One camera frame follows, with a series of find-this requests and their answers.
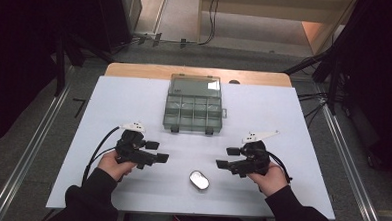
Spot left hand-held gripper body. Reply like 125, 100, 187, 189
113, 120, 160, 172

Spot dark cabinet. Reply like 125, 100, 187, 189
92, 0, 144, 54

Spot black floor cables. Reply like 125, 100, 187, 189
295, 90, 330, 130

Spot small silver oval tin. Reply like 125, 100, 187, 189
187, 169, 211, 192

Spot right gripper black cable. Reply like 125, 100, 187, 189
265, 150, 294, 185

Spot metal floor rail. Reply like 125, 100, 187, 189
308, 83, 392, 221
0, 63, 76, 221

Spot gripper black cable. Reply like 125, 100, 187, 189
265, 150, 294, 185
81, 124, 121, 189

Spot black metal stand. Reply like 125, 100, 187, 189
281, 43, 346, 115
51, 30, 116, 100

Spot wooden table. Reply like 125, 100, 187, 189
103, 61, 294, 89

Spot clear grey compartment box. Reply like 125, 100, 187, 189
161, 72, 231, 137

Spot person's right hand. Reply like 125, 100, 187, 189
245, 160, 291, 199

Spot black curtain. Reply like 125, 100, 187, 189
327, 0, 392, 180
0, 0, 102, 155

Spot white board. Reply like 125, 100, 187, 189
45, 72, 342, 221

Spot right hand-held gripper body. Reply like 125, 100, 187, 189
228, 127, 280, 180

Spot beige wooden shelf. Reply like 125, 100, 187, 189
196, 0, 357, 57

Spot hanging black cable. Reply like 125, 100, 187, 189
197, 0, 221, 47

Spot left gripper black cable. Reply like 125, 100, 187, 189
81, 124, 121, 189

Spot person's left hand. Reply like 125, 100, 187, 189
96, 149, 138, 184

